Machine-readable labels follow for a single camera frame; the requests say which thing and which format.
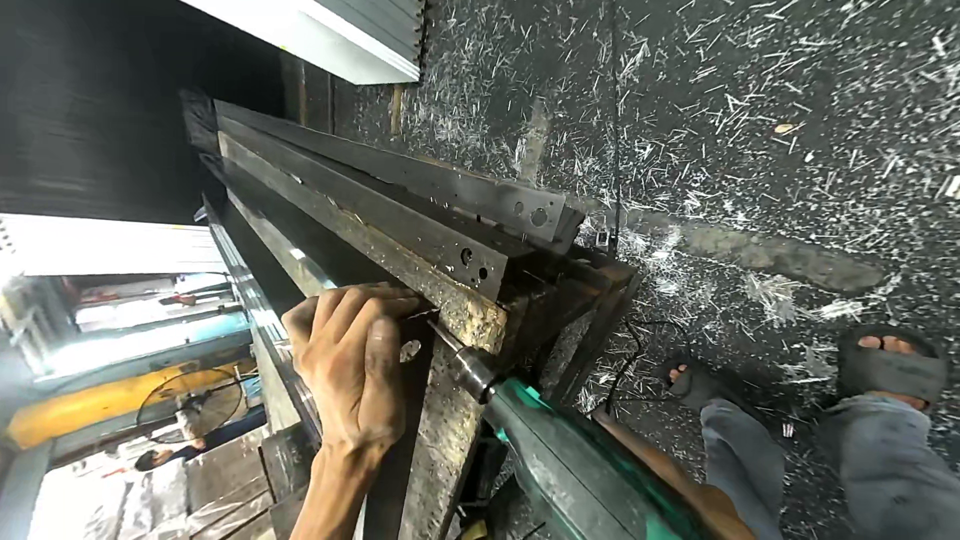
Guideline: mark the person's left thumb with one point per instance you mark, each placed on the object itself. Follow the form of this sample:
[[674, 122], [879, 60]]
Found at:
[[383, 360]]

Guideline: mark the person's legs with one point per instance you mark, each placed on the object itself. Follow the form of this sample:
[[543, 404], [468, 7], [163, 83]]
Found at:
[[885, 465]]

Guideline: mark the person's left hand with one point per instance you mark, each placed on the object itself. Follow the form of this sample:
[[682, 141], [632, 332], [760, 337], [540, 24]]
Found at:
[[345, 375]]

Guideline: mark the person's left fingers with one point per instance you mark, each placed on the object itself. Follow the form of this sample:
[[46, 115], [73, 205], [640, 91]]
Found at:
[[337, 307]]

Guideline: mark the grey metal beam, dark holes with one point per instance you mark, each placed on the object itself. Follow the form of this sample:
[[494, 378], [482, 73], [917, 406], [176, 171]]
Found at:
[[420, 236]]

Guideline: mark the person's right hand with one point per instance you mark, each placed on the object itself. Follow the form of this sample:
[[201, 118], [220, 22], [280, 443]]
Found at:
[[694, 487]]

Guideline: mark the person's left forearm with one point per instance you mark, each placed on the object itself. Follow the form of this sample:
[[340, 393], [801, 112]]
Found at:
[[334, 495]]

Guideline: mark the shelf with assorted items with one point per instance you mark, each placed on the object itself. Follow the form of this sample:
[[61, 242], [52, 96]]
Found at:
[[150, 300]]

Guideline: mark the rusty metal bench frame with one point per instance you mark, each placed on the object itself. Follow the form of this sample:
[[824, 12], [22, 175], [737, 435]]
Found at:
[[596, 311]]

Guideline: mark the stack of long white panels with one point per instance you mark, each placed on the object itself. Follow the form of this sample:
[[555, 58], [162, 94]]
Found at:
[[112, 246]]

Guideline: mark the pile of wrapped brown packages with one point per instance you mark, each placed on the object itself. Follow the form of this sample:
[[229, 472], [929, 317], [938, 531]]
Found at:
[[225, 480]]

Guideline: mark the yellow beam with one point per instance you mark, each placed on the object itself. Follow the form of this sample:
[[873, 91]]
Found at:
[[82, 409]]

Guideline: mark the green and black power drill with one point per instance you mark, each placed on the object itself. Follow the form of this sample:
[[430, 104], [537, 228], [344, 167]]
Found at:
[[570, 465]]

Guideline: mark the person's right fingers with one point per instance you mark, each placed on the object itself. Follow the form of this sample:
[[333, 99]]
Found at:
[[637, 444]]

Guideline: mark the dark metal profile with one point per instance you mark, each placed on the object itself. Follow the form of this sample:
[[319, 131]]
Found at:
[[397, 450]]

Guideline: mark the shiny long metal profile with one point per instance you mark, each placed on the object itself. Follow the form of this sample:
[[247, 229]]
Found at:
[[259, 304]]

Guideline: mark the grey metal beam, round holes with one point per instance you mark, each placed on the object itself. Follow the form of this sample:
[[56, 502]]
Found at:
[[465, 185]]

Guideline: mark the dusty speckled workbench beam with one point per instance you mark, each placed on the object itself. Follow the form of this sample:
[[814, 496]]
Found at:
[[442, 442]]

